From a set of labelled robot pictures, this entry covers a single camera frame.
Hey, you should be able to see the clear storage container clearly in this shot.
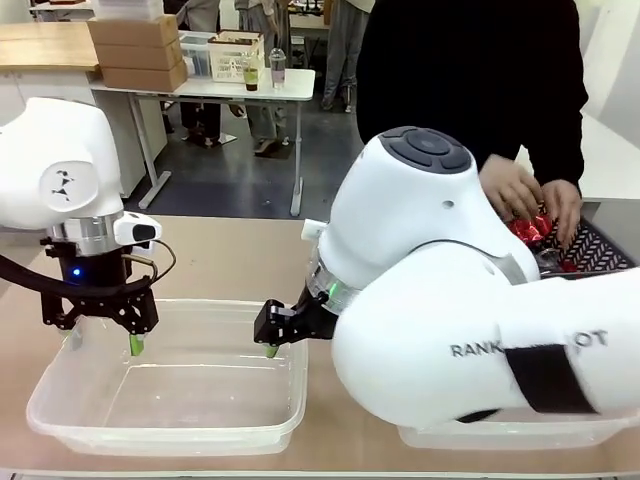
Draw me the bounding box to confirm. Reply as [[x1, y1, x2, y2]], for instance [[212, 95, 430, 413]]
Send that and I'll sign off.
[[178, 30, 221, 79]]

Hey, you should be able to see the black sleeved left arm cable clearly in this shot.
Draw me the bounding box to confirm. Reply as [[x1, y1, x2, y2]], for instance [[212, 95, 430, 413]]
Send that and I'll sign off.
[[0, 254, 154, 304]]

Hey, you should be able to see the dark woven plastic basket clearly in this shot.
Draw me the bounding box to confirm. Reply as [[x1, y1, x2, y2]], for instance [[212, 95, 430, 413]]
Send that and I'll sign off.
[[502, 217, 637, 277]]

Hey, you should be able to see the white desk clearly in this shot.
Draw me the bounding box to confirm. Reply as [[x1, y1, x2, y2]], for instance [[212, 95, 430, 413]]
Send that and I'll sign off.
[[579, 0, 640, 202]]

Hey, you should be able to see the wooden table top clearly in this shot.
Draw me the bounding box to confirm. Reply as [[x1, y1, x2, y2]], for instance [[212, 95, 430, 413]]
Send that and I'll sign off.
[[0, 22, 102, 74]]

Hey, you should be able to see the white box stack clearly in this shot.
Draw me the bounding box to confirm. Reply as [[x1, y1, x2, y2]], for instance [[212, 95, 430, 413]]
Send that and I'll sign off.
[[93, 0, 157, 21]]

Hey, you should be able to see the person's left forearm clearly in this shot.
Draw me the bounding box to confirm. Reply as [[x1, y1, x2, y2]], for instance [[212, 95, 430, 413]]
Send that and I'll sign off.
[[527, 89, 590, 194]]

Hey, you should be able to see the large clear plastic bin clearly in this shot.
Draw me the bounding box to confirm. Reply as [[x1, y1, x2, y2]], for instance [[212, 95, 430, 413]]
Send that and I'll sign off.
[[25, 298, 310, 457]]

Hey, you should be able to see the cream plastic crate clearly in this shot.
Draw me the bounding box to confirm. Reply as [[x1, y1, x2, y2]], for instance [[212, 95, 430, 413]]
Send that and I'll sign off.
[[206, 30, 266, 84]]

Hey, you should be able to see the person's left hand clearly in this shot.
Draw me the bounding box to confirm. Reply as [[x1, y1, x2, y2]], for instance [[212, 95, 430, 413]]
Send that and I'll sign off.
[[541, 178, 583, 249]]

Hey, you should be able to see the bystander in dark trousers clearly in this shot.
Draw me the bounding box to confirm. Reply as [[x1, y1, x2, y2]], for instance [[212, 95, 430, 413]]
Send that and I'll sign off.
[[178, 0, 236, 148]]

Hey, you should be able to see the thin left camera cable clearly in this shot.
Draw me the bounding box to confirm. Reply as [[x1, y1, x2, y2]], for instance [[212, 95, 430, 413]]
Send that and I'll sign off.
[[122, 238, 177, 281]]

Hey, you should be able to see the person's right hand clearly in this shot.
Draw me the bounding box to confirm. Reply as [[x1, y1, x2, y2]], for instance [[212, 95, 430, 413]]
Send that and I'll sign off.
[[479, 152, 545, 222]]

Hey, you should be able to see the cup with green drink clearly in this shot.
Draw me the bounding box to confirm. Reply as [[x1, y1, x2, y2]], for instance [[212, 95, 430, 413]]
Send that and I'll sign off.
[[242, 49, 262, 93]]

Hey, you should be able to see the clear cup with dome lid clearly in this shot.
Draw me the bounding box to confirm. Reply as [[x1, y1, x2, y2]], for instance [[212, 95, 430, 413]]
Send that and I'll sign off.
[[268, 46, 288, 92]]

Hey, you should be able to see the person in black sweater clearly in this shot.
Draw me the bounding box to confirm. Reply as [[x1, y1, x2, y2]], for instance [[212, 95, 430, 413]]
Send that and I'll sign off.
[[356, 0, 590, 201]]

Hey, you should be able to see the black velcro strap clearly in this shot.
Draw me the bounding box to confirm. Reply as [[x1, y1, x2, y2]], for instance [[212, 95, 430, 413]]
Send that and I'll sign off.
[[503, 343, 599, 415]]

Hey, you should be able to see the white folding table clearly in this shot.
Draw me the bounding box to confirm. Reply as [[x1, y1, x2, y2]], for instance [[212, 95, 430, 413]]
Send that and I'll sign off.
[[89, 67, 317, 217]]

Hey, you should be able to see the cardboard box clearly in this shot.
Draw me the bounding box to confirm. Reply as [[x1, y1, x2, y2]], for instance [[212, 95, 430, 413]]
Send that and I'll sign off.
[[99, 61, 190, 94], [86, 13, 181, 49], [93, 41, 184, 70]]

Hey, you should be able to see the bystander in light grey trousers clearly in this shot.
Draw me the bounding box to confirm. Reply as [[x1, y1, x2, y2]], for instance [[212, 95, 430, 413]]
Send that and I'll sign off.
[[233, 0, 294, 155]]

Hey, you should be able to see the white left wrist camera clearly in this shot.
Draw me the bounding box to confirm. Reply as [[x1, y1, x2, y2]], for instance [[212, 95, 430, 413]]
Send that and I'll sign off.
[[113, 211, 164, 250]]

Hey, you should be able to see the bystander in grey sweatpants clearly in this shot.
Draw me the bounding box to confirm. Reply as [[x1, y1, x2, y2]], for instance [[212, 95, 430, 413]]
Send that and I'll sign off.
[[321, 0, 371, 114]]

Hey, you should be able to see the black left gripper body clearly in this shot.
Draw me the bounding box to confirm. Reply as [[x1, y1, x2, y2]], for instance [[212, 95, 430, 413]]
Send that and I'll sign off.
[[41, 239, 154, 307]]

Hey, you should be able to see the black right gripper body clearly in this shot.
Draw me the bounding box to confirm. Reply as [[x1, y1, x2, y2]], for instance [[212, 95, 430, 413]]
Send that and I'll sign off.
[[291, 285, 352, 345]]

